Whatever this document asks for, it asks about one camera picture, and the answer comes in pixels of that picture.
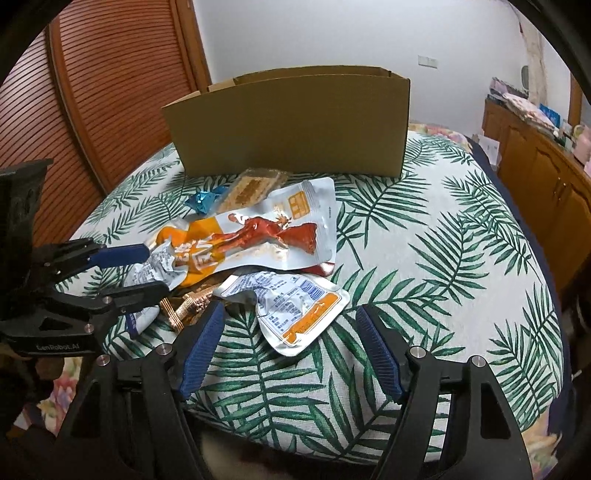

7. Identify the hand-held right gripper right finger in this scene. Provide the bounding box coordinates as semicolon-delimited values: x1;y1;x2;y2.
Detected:
355;305;532;480

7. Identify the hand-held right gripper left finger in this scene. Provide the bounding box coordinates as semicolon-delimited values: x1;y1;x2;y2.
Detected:
51;302;227;480

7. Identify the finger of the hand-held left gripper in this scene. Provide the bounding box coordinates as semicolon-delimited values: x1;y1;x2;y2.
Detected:
32;240;151;280
28;282;171;339

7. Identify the blue foil candy packet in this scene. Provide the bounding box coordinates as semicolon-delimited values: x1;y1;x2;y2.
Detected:
185;186;228;215

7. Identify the large orange white snack packet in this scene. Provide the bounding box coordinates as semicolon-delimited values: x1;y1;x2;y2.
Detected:
126;178;337;340

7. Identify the brown cardboard box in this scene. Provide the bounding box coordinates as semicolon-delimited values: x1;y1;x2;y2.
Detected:
161;65;411;178

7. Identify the gold wrapped snack bar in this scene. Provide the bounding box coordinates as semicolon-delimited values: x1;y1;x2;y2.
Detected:
159;286;220;333

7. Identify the white packet with orange stripe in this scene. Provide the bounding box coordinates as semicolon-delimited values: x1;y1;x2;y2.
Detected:
219;271;352;357

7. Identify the leaf-print bed cover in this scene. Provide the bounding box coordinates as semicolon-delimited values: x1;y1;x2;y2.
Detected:
9;122;566;464

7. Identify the clear brown cracker packet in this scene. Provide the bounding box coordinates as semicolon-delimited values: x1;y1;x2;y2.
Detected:
216;168;289;215

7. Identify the wooden louvred wardrobe door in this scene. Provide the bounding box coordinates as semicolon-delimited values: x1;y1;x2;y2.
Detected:
0;0;211;245

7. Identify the floral blanket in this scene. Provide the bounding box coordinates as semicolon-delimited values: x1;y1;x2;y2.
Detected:
406;121;472;148

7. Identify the long wooden cabinet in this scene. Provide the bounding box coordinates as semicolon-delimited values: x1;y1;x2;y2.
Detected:
482;99;591;296

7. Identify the pile of folded cloths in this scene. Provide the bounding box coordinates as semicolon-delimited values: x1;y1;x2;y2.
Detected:
489;78;561;134

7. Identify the cream curtain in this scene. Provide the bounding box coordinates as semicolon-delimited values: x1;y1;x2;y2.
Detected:
517;18;548;104

